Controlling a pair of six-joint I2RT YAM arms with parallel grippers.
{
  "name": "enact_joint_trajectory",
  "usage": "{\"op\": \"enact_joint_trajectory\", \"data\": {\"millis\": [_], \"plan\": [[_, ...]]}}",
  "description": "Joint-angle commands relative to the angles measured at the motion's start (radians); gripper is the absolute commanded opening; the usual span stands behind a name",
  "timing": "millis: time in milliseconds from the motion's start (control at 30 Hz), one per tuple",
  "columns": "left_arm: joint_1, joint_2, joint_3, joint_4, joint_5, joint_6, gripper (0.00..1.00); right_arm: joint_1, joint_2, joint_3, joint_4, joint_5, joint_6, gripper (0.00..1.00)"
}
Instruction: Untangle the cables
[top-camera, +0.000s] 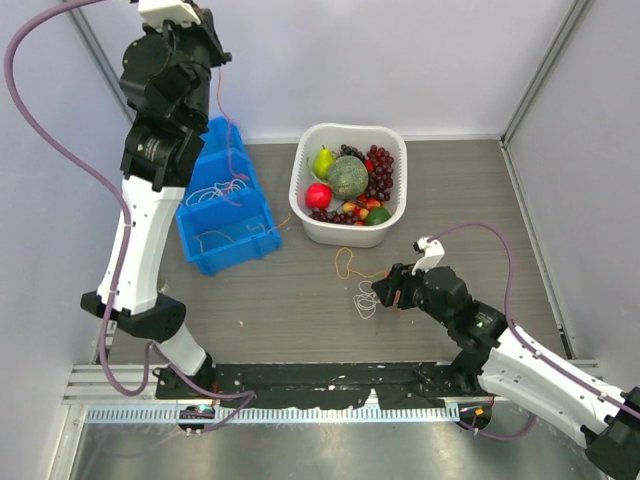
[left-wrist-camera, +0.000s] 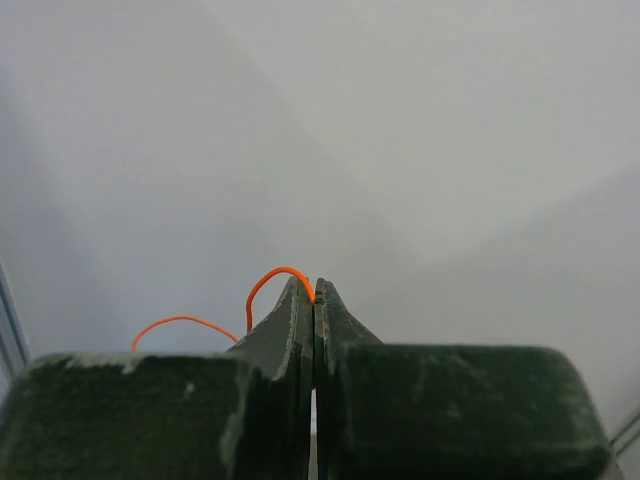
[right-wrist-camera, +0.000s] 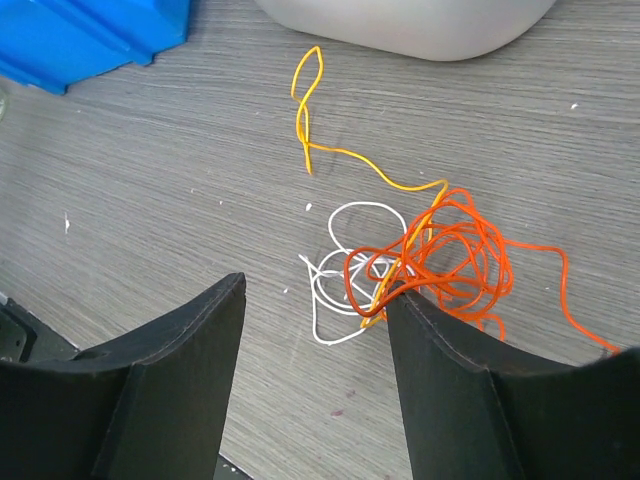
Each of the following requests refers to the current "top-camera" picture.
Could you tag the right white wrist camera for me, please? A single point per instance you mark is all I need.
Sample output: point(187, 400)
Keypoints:
point(430, 252)

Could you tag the green lime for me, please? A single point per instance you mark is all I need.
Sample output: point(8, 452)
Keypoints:
point(377, 216)

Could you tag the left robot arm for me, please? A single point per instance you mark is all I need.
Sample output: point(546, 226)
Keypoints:
point(166, 81)

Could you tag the blue plastic compartment bin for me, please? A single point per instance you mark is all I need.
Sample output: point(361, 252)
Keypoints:
point(224, 218)

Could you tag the small dark grape bunch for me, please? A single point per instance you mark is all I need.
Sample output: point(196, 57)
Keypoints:
point(337, 217)

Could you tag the dark red grape bunch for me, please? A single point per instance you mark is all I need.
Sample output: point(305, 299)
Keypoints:
point(380, 167)

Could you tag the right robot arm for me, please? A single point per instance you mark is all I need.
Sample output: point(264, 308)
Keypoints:
point(505, 361)

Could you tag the green pear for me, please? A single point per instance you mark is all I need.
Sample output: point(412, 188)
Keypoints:
point(323, 161)

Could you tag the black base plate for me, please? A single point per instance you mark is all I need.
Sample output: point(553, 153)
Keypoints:
point(339, 386)

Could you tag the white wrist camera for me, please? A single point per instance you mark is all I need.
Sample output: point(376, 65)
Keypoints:
point(430, 252)
point(155, 12)

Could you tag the red yellow cherries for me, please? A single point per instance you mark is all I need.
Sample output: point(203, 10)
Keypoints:
point(358, 210)

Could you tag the green netted melon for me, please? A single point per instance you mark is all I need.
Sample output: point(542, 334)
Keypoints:
point(347, 177)

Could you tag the red apple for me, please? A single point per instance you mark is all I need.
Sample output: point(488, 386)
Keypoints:
point(318, 196)

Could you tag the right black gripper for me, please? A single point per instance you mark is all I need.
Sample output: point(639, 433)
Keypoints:
point(403, 280)

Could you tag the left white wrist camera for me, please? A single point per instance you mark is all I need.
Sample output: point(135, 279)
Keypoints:
point(155, 12)

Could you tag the white slotted cable duct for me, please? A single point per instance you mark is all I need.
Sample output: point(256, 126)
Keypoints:
point(253, 416)

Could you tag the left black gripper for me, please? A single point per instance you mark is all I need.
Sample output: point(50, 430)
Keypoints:
point(206, 33)

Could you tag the white plastic fruit basket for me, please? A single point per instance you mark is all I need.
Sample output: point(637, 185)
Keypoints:
point(332, 136)

